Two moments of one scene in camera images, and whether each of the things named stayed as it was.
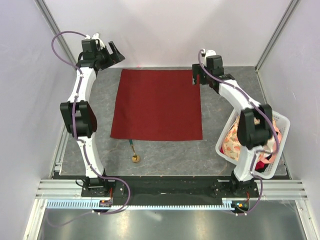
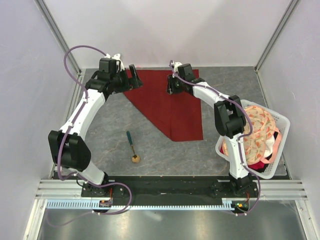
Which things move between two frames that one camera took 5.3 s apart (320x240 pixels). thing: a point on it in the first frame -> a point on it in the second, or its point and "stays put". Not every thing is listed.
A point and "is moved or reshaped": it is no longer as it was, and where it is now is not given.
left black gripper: x=117 y=57 -> x=126 y=86
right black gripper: x=196 y=70 -> x=170 y=89
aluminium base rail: x=50 y=189 stays put
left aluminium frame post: x=44 y=10 stays put
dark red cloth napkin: x=159 y=104 is moved or reshaped
